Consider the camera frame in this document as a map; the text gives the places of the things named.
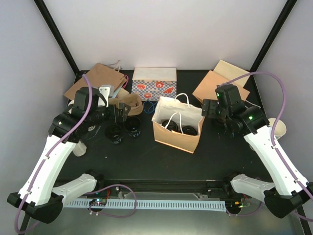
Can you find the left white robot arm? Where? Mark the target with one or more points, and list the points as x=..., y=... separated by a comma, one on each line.
x=39, y=198

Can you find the blue slotted cable duct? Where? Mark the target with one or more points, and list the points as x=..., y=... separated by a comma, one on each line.
x=188, y=205

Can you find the bundle of wrapped straws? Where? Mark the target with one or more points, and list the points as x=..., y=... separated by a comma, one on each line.
x=79, y=149

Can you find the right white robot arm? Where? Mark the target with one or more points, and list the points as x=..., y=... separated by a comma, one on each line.
x=289, y=189

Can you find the stack of paper cups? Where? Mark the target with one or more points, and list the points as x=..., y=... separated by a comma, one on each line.
x=280, y=129
x=70, y=104

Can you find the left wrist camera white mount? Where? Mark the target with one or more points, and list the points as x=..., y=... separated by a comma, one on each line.
x=107, y=92

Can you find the black frame post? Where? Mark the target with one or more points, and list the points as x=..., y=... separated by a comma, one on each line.
x=43, y=9
x=285, y=12

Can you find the left black frame post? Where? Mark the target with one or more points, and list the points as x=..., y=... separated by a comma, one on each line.
x=43, y=9

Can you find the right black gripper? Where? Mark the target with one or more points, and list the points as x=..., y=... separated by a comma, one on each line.
x=206, y=103

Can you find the tan flat paper bag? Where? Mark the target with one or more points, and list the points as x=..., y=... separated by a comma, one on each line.
x=228, y=71

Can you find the brown flat paper bag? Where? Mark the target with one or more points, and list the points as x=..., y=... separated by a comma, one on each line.
x=98, y=75

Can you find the orange kraft paper bag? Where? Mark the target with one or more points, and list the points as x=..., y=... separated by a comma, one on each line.
x=177, y=124

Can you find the orange flat bag right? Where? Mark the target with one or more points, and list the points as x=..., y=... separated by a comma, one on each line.
x=206, y=88

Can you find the right black frame post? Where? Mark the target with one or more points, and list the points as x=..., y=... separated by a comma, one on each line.
x=285, y=12

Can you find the right stack of paper cups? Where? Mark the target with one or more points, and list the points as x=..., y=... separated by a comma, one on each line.
x=280, y=129

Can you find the stack of pulp cup carriers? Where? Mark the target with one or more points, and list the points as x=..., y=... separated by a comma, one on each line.
x=133, y=100

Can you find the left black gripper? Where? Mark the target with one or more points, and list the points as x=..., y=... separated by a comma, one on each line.
x=114, y=118

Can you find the checkered printed paper bag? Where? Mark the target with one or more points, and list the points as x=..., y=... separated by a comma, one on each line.
x=152, y=83

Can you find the left stack of paper cups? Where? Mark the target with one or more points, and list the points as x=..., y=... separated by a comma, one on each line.
x=70, y=104

